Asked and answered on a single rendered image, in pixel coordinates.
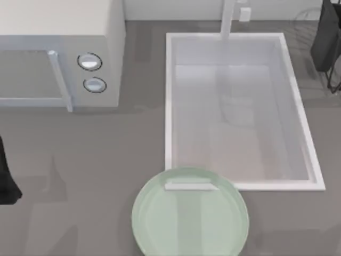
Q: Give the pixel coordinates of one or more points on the microwave oven door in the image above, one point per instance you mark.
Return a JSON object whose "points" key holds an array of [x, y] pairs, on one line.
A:
{"points": [[26, 77]]}

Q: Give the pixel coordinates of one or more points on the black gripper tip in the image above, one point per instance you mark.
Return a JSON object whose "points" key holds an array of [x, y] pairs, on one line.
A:
{"points": [[6, 181]]}

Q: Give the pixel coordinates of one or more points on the large microwave knob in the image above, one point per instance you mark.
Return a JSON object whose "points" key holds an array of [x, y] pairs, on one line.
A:
{"points": [[89, 61]]}

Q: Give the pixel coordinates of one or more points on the tall white tap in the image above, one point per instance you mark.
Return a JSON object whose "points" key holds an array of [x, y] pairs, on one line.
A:
{"points": [[226, 18]]}

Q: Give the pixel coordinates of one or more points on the pale green plate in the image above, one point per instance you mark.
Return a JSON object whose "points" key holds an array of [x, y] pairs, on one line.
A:
{"points": [[189, 216]]}

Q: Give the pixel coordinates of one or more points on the small microwave knob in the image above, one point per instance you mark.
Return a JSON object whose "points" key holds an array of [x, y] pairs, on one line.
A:
{"points": [[94, 84]]}

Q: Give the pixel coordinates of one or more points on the pale microwave oven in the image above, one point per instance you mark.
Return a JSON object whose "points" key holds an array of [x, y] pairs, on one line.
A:
{"points": [[106, 24]]}

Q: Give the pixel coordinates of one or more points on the white sink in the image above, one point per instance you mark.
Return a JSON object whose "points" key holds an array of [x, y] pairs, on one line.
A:
{"points": [[239, 120]]}

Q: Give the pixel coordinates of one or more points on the white wall socket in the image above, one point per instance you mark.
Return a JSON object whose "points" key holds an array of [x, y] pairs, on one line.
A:
{"points": [[244, 14]]}

